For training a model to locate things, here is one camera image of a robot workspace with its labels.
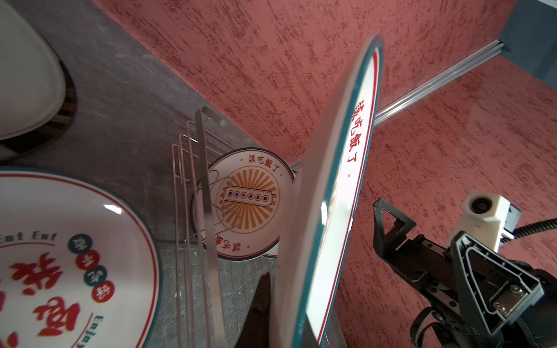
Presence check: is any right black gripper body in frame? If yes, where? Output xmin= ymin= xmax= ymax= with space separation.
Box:
xmin=391 ymin=235 xmax=556 ymax=347

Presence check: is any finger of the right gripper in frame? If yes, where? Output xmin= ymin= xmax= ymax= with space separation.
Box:
xmin=451 ymin=231 xmax=544 ymax=336
xmin=373 ymin=198 xmax=416 ymax=257

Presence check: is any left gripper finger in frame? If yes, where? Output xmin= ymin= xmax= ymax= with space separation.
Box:
xmin=235 ymin=273 xmax=271 ymax=348

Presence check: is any orange patterned plate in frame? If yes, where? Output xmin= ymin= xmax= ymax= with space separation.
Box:
xmin=269 ymin=35 xmax=384 ymax=347

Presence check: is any green rimmed patterned plate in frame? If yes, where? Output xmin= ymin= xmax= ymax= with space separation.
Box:
xmin=1 ymin=168 xmax=162 ymax=347

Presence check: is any dark rimmed patterned plate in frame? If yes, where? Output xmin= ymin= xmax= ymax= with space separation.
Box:
xmin=1 ymin=60 xmax=78 ymax=165

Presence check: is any plain white plate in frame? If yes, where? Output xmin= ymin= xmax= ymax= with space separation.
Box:
xmin=1 ymin=1 xmax=66 ymax=140

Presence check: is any small patterned plate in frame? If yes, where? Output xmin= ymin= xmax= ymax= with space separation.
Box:
xmin=208 ymin=147 xmax=295 ymax=261

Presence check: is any right corner aluminium profile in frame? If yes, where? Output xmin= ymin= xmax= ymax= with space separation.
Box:
xmin=289 ymin=38 xmax=506 ymax=171

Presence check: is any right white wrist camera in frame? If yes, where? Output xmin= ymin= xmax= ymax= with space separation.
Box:
xmin=444 ymin=191 xmax=522 ymax=253

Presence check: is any metal wire dish rack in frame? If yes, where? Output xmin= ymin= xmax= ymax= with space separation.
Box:
xmin=170 ymin=106 xmax=349 ymax=348

